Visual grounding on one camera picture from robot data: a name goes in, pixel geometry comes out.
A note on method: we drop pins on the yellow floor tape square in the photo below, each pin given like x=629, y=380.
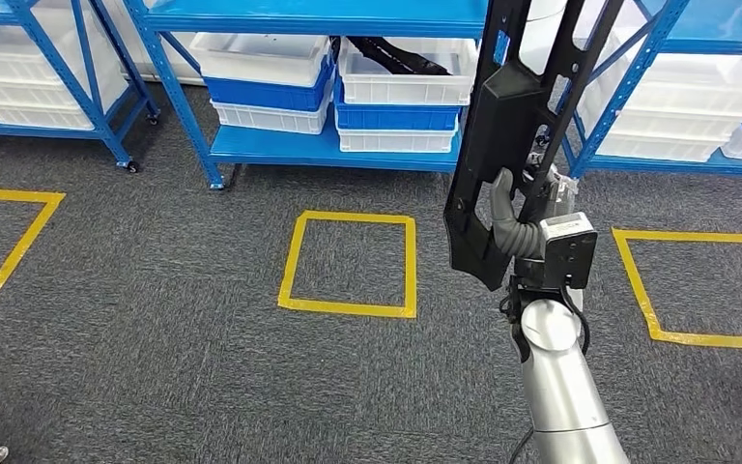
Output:
x=12, y=194
x=684, y=234
x=345, y=218

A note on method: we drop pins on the large white plastic crate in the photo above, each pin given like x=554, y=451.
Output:
x=0, y=51
x=697, y=73
x=659, y=148
x=32, y=120
x=665, y=115
x=25, y=96

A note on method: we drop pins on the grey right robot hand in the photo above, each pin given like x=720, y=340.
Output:
x=502, y=192

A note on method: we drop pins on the black plastic panel part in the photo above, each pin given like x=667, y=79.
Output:
x=505, y=115

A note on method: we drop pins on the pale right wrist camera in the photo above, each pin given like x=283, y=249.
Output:
x=569, y=250

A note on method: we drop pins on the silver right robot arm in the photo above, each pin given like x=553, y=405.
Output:
x=556, y=397

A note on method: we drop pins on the blue metal shelf rack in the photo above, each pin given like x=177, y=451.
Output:
x=107, y=109
x=716, y=19
x=281, y=16

